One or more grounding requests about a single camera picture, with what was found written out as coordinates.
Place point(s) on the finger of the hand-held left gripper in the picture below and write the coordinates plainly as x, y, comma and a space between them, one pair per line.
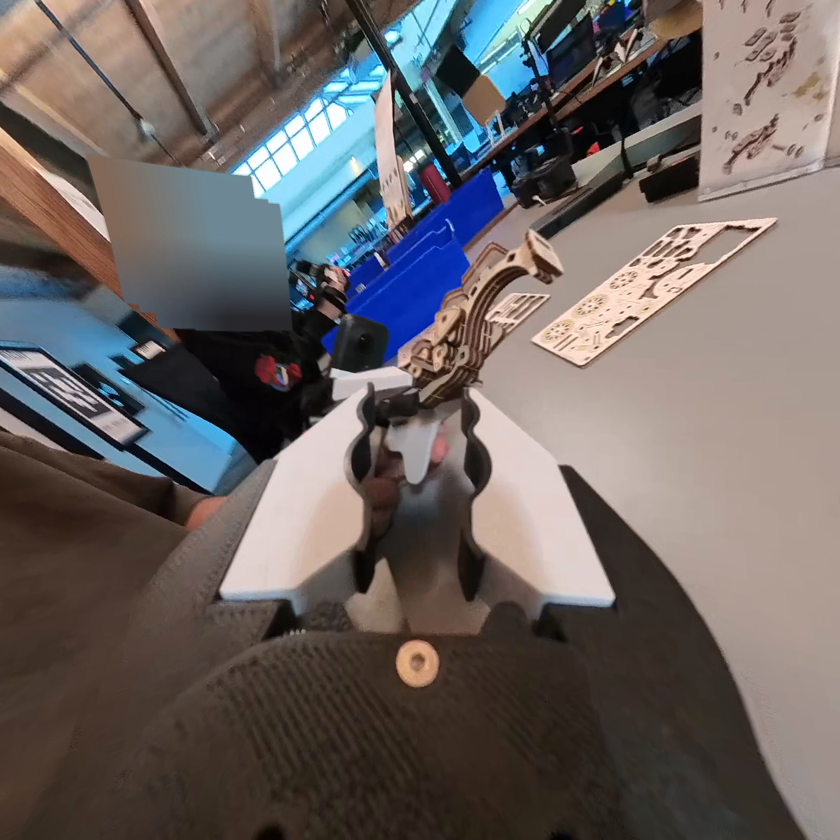
371, 384

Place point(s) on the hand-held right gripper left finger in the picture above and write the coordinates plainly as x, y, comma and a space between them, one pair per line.
295, 525

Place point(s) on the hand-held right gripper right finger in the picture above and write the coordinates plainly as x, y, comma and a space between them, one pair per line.
544, 525

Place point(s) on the wooden model arm piece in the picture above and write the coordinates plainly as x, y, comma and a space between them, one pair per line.
489, 302

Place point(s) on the white instruction booklet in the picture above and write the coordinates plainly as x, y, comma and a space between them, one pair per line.
754, 98

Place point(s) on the grey desk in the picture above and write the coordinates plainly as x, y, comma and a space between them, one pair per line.
689, 459

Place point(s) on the person's left hand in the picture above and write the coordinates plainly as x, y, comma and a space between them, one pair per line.
384, 489

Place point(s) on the large blue plastic bin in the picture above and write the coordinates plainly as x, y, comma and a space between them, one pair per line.
394, 295
472, 197

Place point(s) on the wooden puzzle sheet with cutouts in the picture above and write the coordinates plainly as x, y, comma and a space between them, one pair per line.
518, 308

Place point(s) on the standing printed poster board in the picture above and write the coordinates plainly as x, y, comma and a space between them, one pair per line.
390, 164

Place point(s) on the person's brown shirt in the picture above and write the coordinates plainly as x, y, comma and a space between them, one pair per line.
79, 558

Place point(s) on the black flat device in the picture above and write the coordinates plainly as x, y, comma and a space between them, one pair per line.
571, 210

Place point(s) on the wooden puzzle sheet with gears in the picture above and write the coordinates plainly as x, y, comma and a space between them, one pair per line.
656, 289

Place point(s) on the black and white tag sign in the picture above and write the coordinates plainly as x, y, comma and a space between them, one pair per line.
65, 387

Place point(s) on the brown cardboard panel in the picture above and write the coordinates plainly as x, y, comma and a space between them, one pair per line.
484, 98

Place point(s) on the black box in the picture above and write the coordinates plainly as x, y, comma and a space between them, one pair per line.
669, 180

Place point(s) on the wooden beam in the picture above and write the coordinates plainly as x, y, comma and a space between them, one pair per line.
39, 197

